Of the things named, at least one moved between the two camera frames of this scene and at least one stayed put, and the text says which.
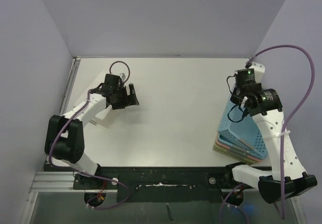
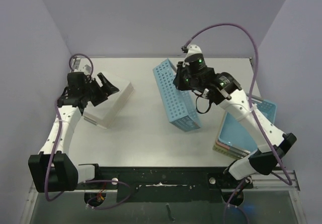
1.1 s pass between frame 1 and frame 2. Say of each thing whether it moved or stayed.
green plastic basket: stayed
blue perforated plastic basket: moved
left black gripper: moved
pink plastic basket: stayed
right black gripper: moved
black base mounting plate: stayed
